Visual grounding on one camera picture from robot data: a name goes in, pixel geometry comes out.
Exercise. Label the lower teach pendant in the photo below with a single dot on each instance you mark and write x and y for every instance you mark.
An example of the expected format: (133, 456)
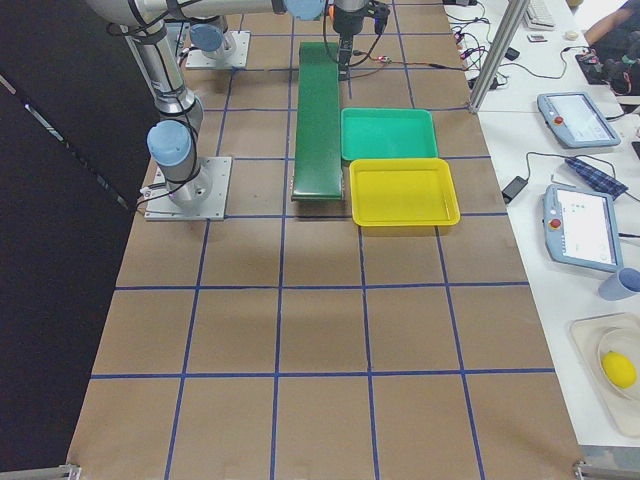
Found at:
(580, 228)

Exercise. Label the blue cup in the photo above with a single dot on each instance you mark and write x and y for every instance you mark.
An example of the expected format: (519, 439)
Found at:
(620, 285)

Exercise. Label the green conveyor belt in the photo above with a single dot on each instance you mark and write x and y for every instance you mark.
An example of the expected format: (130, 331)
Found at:
(318, 163)

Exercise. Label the upper teach pendant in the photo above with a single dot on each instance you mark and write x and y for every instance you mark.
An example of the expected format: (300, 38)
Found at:
(575, 120)

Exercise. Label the yellow lemon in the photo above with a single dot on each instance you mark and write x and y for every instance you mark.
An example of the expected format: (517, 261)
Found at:
(619, 369)

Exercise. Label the yellow plastic tray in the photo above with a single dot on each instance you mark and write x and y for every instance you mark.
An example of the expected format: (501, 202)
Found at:
(403, 192)

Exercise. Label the aluminium frame post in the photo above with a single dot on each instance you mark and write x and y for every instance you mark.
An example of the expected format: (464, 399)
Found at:
(506, 30)

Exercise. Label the black power adapter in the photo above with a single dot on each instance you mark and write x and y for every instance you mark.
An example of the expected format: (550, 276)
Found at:
(513, 189)

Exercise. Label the blue plaid cloth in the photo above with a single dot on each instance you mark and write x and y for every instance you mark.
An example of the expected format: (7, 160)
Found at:
(597, 179)

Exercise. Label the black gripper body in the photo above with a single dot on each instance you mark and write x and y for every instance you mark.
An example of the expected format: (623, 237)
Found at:
(344, 21)

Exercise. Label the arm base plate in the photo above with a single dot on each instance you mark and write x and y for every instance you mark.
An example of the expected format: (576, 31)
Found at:
(202, 198)
(213, 49)

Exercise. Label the green plastic tray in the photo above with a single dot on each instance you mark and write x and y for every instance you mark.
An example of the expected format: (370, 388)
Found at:
(381, 133)

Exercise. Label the teach pendant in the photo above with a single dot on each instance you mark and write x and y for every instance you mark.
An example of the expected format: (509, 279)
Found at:
(575, 120)
(580, 228)

